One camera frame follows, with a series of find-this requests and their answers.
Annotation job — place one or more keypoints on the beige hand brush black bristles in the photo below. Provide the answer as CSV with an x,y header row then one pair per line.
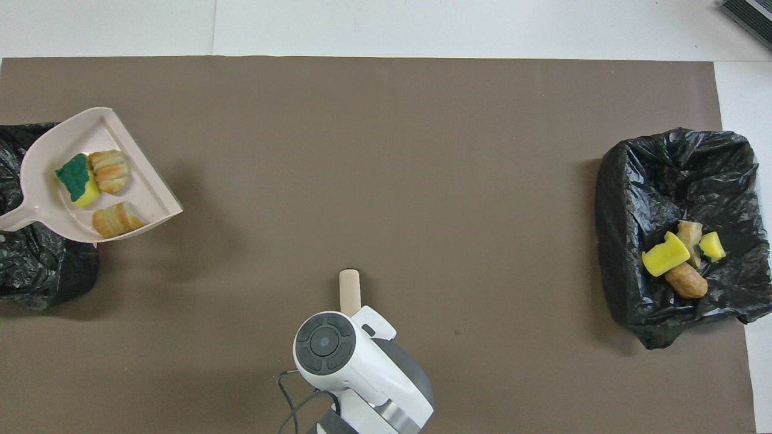
x,y
350,292

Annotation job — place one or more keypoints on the beige plastic dustpan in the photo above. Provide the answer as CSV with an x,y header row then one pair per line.
x,y
145,193

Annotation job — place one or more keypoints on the golden croissant piece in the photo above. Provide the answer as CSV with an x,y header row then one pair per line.
x,y
110,171
117,220

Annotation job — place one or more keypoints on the plain yellow sponge piece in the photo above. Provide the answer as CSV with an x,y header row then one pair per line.
x,y
664,255

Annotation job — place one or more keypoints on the pale bread chunk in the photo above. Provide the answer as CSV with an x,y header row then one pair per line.
x,y
690,234

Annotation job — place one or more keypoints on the brown bread roll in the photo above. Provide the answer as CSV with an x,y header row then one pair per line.
x,y
686,282

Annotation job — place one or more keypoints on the green topped yellow sponge piece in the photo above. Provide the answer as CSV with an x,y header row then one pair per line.
x,y
75,175

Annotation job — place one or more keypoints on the small yellow green sponge piece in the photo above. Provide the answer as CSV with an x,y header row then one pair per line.
x,y
712,246

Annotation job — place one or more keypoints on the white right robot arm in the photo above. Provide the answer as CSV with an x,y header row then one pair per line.
x,y
362,367

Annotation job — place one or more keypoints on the large black bag lined bin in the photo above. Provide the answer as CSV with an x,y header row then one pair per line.
x,y
675,181

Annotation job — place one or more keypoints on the black bag on pink bin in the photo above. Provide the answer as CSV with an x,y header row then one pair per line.
x,y
36,265

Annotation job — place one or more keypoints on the brown table mat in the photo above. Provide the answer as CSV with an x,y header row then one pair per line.
x,y
362,181

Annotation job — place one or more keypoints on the black ribbed device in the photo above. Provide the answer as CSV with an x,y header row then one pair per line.
x,y
754,18

